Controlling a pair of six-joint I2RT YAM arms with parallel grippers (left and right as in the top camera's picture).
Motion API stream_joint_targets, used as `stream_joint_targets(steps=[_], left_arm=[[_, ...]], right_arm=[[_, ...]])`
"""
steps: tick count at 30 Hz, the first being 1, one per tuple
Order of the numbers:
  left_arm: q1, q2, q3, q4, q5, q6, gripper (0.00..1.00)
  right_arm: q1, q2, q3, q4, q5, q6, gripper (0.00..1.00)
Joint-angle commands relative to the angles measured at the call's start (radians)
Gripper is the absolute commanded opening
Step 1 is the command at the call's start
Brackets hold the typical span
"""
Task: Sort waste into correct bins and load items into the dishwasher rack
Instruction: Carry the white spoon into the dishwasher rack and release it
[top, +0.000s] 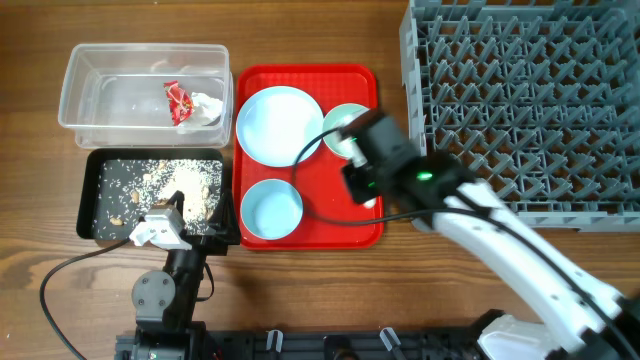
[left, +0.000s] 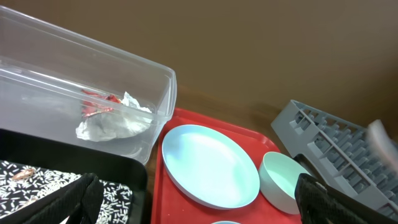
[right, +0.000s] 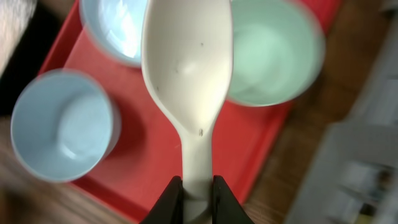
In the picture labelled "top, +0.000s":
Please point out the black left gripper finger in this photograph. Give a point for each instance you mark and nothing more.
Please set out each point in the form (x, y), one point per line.
(174, 205)
(223, 223)

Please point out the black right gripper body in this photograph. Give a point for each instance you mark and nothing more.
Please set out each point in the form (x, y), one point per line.
(364, 181)

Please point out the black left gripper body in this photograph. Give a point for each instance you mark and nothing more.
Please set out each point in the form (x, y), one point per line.
(207, 244)

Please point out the light blue food bowl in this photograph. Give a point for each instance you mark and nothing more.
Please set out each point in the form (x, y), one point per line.
(271, 209)

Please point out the mint green bowl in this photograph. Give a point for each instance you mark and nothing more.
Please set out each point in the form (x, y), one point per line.
(340, 116)

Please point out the red snack wrapper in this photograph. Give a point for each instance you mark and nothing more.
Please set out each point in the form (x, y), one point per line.
(180, 104)

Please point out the white napkin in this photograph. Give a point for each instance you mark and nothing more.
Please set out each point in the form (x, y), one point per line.
(207, 112)

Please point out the light blue plate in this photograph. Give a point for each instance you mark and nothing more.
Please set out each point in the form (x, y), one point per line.
(276, 123)

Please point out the white plastic fork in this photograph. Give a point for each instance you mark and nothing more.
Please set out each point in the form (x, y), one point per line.
(370, 203)

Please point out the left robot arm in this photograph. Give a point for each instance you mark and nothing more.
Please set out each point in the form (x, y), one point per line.
(165, 299)

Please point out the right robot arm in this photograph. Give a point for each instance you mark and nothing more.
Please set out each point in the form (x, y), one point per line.
(581, 317)

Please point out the grey dishwasher rack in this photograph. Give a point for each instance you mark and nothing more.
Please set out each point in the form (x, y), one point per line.
(539, 98)

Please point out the red plastic tray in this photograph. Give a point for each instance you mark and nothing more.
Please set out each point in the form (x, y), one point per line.
(318, 179)

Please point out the black square bin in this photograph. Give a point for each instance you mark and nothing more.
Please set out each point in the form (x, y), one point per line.
(97, 157)

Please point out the clear plastic storage bin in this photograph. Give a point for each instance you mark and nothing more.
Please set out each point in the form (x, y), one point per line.
(113, 95)

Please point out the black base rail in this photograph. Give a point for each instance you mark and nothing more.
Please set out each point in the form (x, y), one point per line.
(432, 344)

